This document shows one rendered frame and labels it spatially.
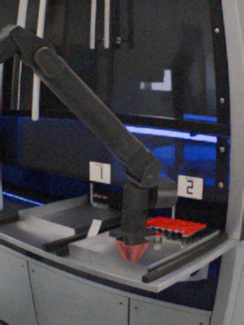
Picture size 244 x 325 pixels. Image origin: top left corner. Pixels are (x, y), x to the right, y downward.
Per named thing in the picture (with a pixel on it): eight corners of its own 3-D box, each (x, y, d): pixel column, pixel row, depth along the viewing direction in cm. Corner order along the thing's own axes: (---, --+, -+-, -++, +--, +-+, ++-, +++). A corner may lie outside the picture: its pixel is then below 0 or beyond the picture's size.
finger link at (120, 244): (152, 267, 128) (157, 233, 127) (135, 272, 122) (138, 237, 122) (131, 262, 132) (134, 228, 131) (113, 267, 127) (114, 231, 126)
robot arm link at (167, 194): (126, 151, 125) (146, 163, 118) (168, 152, 131) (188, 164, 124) (117, 201, 128) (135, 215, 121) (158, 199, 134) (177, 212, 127)
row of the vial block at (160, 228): (144, 235, 156) (144, 221, 155) (194, 245, 145) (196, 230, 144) (139, 237, 154) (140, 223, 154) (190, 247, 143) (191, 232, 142)
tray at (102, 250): (147, 228, 164) (148, 217, 163) (218, 240, 148) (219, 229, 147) (69, 255, 138) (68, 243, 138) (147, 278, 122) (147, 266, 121)
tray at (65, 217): (87, 203, 193) (87, 194, 193) (147, 216, 177) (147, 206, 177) (19, 221, 167) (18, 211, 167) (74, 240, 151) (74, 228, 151)
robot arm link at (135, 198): (119, 180, 125) (133, 184, 121) (145, 179, 129) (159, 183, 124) (117, 210, 126) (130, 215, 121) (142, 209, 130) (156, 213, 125)
